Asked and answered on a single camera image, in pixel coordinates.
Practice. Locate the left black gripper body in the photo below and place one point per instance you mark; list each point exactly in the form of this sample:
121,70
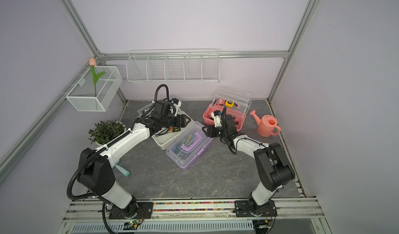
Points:
170,121

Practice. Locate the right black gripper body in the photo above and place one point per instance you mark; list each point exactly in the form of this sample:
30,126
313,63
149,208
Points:
216,132

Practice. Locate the purple clear-lid toolbox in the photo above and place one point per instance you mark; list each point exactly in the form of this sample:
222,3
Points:
189,146

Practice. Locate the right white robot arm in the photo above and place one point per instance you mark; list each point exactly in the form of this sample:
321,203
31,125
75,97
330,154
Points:
274,168

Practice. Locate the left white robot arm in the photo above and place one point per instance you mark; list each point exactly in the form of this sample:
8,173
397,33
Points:
94,175

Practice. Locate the orange black screwdriver white box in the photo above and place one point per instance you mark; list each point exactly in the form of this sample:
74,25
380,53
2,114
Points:
169,130

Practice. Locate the white open toolbox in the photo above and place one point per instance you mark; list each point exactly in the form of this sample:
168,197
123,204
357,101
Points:
165,136

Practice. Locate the yellow tape measure pink box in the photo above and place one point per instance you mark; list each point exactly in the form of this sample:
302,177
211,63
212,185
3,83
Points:
229,104

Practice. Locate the pink open toolbox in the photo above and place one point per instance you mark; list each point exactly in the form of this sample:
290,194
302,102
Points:
242,102

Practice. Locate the pink watering can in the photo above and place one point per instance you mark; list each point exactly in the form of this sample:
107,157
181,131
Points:
267,125

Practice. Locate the green potted plant white pot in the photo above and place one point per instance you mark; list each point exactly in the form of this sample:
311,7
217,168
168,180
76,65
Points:
106,131

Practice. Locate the pink artificial tulip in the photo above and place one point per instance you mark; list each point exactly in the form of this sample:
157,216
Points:
95,76

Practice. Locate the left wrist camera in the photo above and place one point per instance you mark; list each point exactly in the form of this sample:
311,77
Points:
175,105

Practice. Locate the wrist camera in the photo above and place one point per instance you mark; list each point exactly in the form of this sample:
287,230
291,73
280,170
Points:
216,116
175,105

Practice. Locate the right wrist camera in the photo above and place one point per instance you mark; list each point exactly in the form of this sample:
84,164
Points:
216,116

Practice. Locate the white wire wall shelf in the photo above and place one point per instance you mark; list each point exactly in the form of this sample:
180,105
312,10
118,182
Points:
173,65

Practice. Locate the teal handled tool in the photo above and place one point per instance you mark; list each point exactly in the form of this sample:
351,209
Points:
124,171

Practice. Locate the white mesh wall basket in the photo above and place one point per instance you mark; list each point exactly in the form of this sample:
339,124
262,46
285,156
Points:
82,95

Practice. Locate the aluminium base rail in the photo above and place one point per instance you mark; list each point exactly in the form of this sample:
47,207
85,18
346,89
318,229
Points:
184,216

